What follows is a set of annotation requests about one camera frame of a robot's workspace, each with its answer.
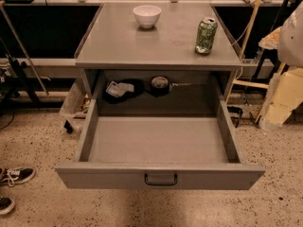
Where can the grey metal cabinet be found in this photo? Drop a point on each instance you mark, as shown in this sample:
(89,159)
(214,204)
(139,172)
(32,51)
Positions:
(118,47)

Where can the black white sneaker upper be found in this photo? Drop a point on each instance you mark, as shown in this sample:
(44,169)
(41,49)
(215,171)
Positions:
(16,175)

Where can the green soda can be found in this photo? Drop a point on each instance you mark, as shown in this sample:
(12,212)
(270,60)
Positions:
(205,35)

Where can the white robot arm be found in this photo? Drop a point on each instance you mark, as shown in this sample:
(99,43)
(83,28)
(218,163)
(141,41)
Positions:
(290,47)

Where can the black tripod stand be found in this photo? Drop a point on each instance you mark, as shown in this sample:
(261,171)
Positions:
(16,65)

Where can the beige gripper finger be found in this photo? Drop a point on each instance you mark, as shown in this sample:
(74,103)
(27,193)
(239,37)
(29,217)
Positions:
(284,95)
(271,41)

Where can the white ceramic bowl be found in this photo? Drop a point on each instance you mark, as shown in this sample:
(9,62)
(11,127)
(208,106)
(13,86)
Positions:
(147,15)

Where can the clear plastic bin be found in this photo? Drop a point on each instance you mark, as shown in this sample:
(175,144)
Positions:
(73,106)

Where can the black pouch with cards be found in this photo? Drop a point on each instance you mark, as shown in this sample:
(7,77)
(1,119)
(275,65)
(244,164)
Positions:
(119,91)

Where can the black white sneaker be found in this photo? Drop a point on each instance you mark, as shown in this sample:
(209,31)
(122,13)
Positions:
(6,205)
(16,175)

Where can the black white sneaker lower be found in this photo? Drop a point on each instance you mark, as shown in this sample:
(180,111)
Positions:
(6,205)

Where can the open grey top drawer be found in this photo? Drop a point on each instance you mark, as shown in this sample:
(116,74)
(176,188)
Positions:
(116,151)

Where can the black drawer handle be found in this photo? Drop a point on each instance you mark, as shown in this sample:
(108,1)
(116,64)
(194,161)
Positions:
(160,179)

